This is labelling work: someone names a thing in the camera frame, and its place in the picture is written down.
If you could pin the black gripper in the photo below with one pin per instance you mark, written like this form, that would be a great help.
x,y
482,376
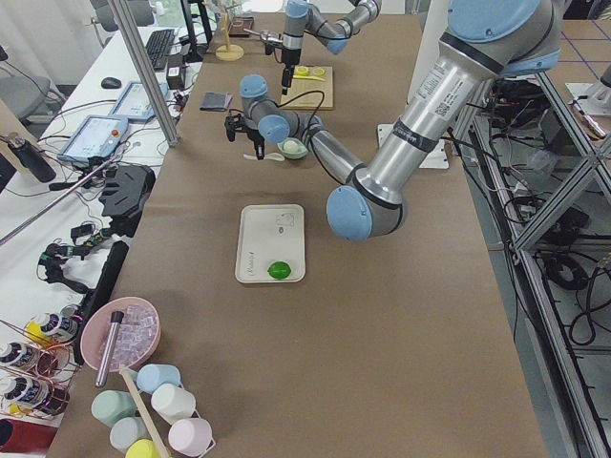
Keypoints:
x,y
288,55
253,135

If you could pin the pink bowl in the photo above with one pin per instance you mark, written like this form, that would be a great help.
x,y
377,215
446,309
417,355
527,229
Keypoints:
x,y
138,334

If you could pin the aluminium frame post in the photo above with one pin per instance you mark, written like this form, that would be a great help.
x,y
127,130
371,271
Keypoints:
x,y
128,27

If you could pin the white plastic cup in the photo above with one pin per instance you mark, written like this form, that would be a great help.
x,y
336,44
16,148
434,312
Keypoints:
x,y
173,403

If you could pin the black water bottle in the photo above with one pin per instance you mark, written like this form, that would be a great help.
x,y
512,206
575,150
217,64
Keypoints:
x,y
30,157

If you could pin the yellow plastic cup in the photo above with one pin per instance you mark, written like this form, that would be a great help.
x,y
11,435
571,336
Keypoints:
x,y
142,448

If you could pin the bamboo cutting board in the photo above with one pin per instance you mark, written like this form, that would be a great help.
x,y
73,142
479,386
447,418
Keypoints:
x,y
309,95

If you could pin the wooden mug tree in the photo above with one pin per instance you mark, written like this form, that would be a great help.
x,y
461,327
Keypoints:
x,y
228,51

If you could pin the blue plastic cup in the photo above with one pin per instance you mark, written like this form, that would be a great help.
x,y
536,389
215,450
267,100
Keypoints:
x,y
151,376

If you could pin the yellow plastic knife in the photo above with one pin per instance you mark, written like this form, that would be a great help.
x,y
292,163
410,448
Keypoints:
x,y
309,77

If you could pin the beige serving tray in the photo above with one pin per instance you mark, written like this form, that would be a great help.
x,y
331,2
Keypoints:
x,y
270,232

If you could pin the black keyboard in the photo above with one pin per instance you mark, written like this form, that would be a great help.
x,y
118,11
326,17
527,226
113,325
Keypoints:
x,y
158,46

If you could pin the white ceramic spoon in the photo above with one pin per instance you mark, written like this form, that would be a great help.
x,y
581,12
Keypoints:
x,y
272,156

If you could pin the black computer mouse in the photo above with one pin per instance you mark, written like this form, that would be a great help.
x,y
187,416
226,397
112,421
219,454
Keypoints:
x,y
110,83

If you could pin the pink plastic cup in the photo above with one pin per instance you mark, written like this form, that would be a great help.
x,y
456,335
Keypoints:
x,y
191,437

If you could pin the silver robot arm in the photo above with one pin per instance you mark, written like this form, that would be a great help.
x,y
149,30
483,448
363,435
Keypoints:
x,y
483,40
302,17

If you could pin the teach pendant far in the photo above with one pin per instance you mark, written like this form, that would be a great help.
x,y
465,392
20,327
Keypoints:
x,y
133,103

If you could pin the teach pendant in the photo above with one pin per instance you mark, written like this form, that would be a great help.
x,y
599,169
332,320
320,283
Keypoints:
x,y
97,136
133,103

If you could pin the grey folded cloth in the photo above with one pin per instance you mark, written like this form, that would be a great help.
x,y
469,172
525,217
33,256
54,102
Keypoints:
x,y
215,102

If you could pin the green plastic cup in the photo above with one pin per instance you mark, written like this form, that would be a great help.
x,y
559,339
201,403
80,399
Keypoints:
x,y
110,406

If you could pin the metal tube in bowl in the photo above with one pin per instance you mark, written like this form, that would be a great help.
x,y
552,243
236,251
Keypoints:
x,y
109,349

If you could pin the mint green bowl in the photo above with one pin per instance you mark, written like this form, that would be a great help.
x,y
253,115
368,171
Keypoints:
x,y
300,154

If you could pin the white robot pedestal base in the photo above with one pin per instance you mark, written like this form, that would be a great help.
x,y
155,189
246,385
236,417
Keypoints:
x,y
443,82

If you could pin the grey plastic cup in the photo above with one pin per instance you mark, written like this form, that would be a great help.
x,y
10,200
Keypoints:
x,y
126,432

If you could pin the teach pendant near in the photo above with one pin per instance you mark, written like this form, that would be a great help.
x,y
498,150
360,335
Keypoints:
x,y
97,136

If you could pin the green lime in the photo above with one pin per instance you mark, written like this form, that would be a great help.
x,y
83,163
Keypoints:
x,y
279,270

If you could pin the lemon slice lower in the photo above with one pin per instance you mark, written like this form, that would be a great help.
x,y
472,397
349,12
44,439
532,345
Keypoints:
x,y
302,72

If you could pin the white steamed bun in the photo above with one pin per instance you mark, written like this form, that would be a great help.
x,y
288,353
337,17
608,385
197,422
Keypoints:
x,y
291,146

